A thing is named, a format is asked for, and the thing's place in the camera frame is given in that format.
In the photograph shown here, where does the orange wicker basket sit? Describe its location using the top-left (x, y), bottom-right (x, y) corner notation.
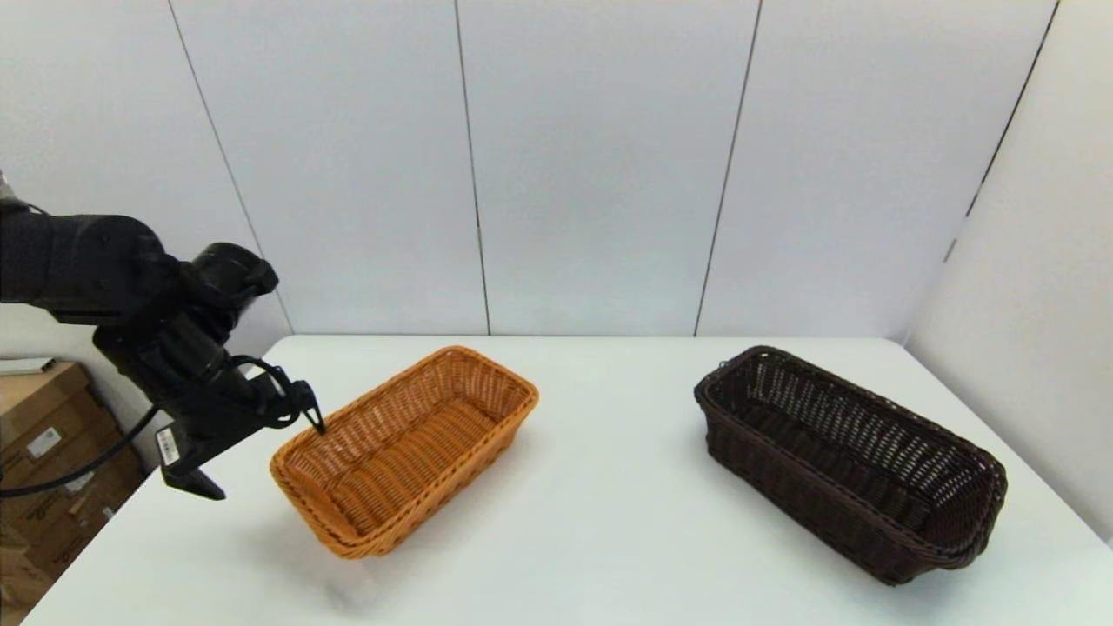
top-left (270, 346), bottom-right (540, 559)

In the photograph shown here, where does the dark brown wicker basket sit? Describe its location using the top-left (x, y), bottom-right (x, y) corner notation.
top-left (694, 346), bottom-right (1009, 585)

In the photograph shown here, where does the cardboard box with white label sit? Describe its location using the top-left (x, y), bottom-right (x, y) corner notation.
top-left (0, 448), bottom-right (147, 576)
top-left (0, 391), bottom-right (131, 498)

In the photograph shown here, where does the brown cardboard box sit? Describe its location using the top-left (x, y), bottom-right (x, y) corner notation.
top-left (0, 522), bottom-right (55, 614)
top-left (0, 363), bottom-right (98, 429)

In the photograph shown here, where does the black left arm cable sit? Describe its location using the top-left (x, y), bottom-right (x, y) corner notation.
top-left (0, 355), bottom-right (298, 499)

